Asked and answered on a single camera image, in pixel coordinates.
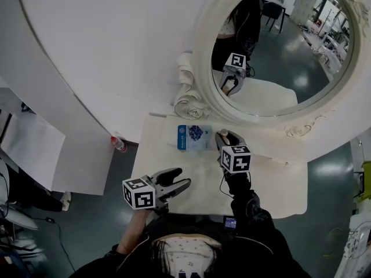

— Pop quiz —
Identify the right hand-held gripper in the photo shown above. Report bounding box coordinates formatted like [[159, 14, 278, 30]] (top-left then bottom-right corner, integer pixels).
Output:
[[214, 130, 253, 174]]

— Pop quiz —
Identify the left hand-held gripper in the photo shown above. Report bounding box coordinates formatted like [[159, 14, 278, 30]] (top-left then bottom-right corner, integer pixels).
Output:
[[122, 167, 192, 217]]

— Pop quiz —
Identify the person's left forearm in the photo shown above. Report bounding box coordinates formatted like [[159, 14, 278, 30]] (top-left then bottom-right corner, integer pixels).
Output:
[[120, 208, 148, 254]]

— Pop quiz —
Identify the person's right forearm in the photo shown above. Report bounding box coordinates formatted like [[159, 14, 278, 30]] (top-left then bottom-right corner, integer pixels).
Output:
[[221, 171, 276, 237]]

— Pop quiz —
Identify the cream carved dressing table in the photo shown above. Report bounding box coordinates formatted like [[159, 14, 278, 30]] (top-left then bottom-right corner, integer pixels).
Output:
[[130, 0, 370, 220]]

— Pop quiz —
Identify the red-capped plastic bottle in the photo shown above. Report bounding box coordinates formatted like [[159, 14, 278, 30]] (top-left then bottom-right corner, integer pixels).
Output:
[[110, 136, 128, 153]]

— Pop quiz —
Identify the blue flat packet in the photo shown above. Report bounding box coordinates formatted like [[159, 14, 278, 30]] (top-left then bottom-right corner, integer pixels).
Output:
[[176, 125, 214, 152]]

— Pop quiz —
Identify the small black screen device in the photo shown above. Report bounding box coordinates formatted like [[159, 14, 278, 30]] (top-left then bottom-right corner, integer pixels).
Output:
[[223, 215, 238, 231]]

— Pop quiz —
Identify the person's white floral top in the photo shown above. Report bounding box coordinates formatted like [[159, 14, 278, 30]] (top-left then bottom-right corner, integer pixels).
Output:
[[152, 233, 223, 278]]

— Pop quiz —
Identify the person's black jacket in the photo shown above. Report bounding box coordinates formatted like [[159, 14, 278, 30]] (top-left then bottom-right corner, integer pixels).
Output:
[[69, 213, 312, 278]]

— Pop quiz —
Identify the white shelf cabinet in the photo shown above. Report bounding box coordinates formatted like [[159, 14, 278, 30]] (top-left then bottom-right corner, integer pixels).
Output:
[[0, 76, 117, 196]]

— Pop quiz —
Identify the green stand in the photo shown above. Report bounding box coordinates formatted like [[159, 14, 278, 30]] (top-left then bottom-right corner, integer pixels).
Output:
[[352, 160, 371, 204]]

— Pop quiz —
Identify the grey padded seat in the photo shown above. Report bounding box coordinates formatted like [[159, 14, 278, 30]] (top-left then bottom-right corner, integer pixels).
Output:
[[0, 201, 38, 231]]

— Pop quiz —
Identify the white carved furniture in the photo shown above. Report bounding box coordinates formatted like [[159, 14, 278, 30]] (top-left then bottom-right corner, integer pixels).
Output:
[[341, 210, 371, 278]]

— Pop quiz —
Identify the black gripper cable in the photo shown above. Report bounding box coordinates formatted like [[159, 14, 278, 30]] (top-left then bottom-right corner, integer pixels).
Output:
[[219, 174, 232, 196]]

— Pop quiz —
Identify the oval mirror cream frame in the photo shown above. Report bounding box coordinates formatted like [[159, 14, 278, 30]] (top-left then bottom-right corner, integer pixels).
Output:
[[173, 0, 370, 140]]

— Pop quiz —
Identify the black adapter cable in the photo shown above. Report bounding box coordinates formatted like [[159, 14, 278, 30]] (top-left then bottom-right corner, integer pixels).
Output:
[[31, 215, 76, 272]]

